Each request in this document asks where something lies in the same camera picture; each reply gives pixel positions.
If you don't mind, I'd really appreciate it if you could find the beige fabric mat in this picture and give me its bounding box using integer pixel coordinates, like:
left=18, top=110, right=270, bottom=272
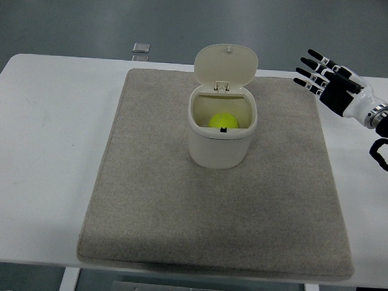
left=75, top=65, right=364, bottom=282

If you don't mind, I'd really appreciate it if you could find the yellow-green tennis ball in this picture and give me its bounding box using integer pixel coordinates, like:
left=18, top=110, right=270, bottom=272
left=208, top=111, right=239, bottom=130

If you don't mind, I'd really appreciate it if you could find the cream plastic bin with lid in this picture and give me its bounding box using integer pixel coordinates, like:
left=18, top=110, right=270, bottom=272
left=184, top=42, right=261, bottom=171

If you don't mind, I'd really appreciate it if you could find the large silver floor plate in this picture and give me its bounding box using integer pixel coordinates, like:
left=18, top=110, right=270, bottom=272
left=133, top=42, right=151, bottom=55

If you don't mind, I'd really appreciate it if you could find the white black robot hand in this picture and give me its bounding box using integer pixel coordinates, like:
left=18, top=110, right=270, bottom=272
left=291, top=48, right=385, bottom=126

